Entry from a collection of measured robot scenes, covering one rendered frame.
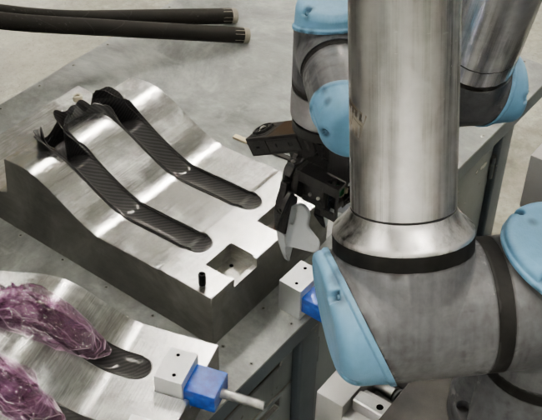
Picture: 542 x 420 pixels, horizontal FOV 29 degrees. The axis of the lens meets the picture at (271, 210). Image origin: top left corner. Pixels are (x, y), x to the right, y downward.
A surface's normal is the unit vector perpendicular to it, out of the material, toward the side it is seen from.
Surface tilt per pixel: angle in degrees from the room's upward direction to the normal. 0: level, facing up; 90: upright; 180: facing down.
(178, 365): 0
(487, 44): 106
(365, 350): 74
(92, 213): 23
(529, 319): 58
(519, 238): 8
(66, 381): 27
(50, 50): 0
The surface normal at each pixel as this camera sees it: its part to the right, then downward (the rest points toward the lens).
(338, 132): 0.15, 0.67
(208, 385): 0.01, -0.75
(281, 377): 0.80, 0.41
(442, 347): 0.14, 0.42
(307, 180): -0.61, 0.53
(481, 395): -0.84, 0.05
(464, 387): -0.77, 0.41
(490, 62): 0.06, 0.86
